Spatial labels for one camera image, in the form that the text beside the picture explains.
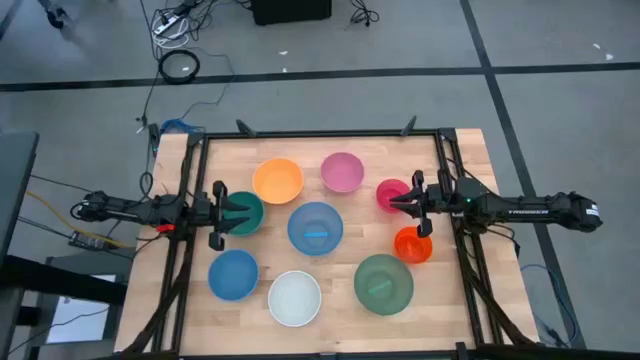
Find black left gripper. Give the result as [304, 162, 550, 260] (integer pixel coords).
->
[192, 180, 252, 252]

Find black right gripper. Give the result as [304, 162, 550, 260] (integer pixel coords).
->
[389, 169, 455, 239]

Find teal green bowl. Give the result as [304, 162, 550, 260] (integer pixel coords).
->
[222, 190, 265, 237]

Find small red-orange translucent bowl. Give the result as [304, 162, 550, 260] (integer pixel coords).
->
[393, 226, 434, 265]

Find orange bowl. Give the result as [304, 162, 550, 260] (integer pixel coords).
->
[252, 157, 305, 205]

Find pink bowl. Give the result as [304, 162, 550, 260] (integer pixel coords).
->
[320, 151, 366, 194]

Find large green bowl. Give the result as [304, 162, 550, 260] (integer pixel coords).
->
[353, 253, 415, 317]

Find white bowl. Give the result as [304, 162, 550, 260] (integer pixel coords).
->
[267, 270, 323, 328]

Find black side shelf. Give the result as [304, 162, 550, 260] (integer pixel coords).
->
[0, 254, 129, 307]

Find small magenta translucent bowl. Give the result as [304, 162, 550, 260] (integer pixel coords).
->
[375, 178, 412, 215]

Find large light blue bowl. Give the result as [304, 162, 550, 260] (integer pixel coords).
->
[287, 201, 345, 257]

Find small electronics board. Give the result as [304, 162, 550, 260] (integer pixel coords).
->
[68, 230, 109, 252]

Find white sheet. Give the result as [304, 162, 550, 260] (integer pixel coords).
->
[46, 272, 119, 346]

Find white power strip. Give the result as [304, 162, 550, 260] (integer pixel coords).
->
[152, 13, 190, 37]

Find black computer box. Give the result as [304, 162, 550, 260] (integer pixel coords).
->
[250, 0, 334, 27]

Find dark grey desk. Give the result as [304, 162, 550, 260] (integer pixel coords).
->
[0, 130, 41, 264]

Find black chair caster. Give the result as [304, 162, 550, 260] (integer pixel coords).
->
[37, 0, 70, 30]

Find black frame foot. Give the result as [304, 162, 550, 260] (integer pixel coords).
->
[235, 118, 258, 139]
[399, 114, 419, 138]

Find blue network cable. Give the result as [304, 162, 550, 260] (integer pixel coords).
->
[519, 263, 579, 347]
[159, 118, 205, 135]

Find black aluminium frame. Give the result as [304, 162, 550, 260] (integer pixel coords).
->
[119, 127, 544, 360]

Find long black floor cable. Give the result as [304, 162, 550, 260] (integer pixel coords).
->
[135, 0, 237, 132]

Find black coiled cable ring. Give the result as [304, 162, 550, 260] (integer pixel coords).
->
[157, 48, 202, 85]

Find yellow cable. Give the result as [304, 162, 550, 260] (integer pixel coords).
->
[25, 189, 132, 250]

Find black cable bundle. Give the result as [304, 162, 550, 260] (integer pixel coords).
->
[344, 0, 381, 30]

